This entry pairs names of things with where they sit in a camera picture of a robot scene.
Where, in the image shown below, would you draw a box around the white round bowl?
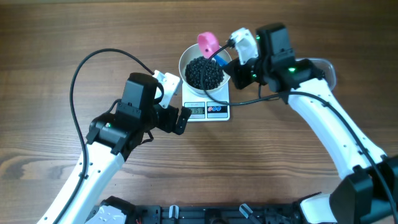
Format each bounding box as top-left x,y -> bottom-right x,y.
179,44 -> 230,95

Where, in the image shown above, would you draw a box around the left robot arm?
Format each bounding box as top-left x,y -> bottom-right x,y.
39,71 -> 190,223

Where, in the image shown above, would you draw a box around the right black camera cable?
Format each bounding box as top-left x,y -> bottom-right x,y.
200,40 -> 398,224

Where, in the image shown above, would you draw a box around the black camera cable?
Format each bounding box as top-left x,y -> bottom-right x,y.
200,40 -> 398,224
52,47 -> 155,224

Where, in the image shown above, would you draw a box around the pink scoop blue handle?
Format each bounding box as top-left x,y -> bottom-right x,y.
197,32 -> 221,59

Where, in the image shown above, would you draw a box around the black beans in bowl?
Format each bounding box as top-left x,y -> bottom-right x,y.
185,56 -> 224,90

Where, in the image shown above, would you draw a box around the white digital kitchen scale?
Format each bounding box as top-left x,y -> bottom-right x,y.
182,83 -> 230,122

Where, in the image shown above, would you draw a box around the left black camera cable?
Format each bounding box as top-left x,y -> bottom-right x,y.
52,47 -> 155,224

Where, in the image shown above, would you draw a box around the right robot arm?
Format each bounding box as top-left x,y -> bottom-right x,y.
226,23 -> 397,223

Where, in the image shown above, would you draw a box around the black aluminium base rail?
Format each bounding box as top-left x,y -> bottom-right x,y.
83,203 -> 312,224

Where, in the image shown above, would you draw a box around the clear plastic container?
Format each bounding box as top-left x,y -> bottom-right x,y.
292,58 -> 336,95

